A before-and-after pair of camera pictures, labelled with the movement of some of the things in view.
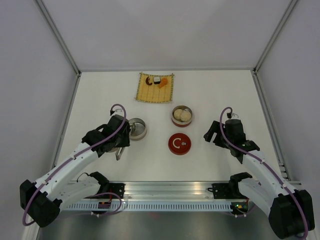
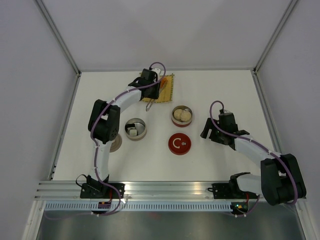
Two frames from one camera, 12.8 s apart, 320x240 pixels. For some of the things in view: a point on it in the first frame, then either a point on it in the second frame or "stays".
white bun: (177, 113) stays
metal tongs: (117, 154) -> (151, 100)
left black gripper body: (122, 140) -> (154, 90)
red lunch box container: (179, 123) stays
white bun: (185, 116) stays
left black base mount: (118, 188) stays
